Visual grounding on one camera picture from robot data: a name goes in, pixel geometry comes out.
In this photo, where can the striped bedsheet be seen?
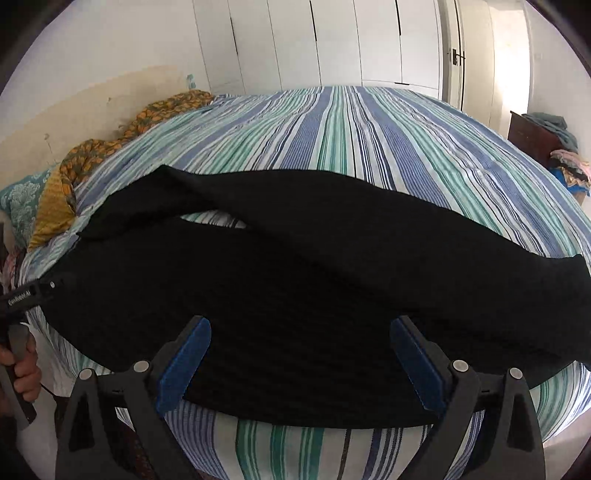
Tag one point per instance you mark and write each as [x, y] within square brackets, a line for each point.
[346, 138]

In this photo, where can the black pants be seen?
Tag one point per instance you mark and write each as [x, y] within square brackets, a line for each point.
[295, 300]

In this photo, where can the teal cloth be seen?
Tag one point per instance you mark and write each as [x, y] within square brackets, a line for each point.
[556, 127]

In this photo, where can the cream padded headboard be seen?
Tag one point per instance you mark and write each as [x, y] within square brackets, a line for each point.
[69, 110]

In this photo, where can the orange floral cloth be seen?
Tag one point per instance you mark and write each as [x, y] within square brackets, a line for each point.
[78, 157]

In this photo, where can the brown wooden cabinet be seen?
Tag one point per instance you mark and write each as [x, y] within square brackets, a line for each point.
[531, 134]

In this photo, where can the pile of colourful clothes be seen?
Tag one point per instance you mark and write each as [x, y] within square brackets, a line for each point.
[572, 168]

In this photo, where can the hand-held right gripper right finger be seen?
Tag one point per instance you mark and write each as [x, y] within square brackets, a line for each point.
[418, 364]

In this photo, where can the person's left hand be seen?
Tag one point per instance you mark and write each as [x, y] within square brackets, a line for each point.
[28, 376]

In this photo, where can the teal patterned pillow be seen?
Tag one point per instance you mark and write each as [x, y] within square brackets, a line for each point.
[23, 198]

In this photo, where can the white wardrobe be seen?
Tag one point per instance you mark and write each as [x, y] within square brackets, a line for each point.
[323, 41]

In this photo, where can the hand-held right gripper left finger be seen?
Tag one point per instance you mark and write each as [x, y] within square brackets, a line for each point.
[184, 360]

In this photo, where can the white door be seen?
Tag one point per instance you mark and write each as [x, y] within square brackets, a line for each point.
[455, 60]

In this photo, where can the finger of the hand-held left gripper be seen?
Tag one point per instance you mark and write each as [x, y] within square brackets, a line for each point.
[48, 288]

